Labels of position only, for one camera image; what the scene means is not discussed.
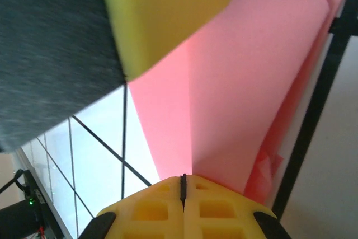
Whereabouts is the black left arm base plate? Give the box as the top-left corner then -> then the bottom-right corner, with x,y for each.
23,169 -> 65,239

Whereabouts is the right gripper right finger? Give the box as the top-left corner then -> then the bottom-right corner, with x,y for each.
182,174 -> 293,239

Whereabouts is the pink cloth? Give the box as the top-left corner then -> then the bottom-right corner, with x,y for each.
127,0 -> 354,207

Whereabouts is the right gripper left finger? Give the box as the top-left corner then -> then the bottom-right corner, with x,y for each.
79,176 -> 186,239

